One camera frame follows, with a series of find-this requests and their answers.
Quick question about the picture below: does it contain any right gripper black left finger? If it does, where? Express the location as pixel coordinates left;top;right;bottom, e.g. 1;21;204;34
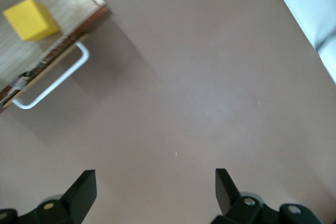
0;169;98;224

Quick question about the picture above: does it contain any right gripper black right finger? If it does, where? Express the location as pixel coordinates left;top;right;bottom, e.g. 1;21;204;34
209;167;322;224

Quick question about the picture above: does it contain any yellow cube block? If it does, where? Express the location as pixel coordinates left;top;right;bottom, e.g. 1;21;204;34
2;0;61;42

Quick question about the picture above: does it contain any brown table mat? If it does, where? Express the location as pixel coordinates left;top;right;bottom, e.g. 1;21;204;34
0;0;336;224

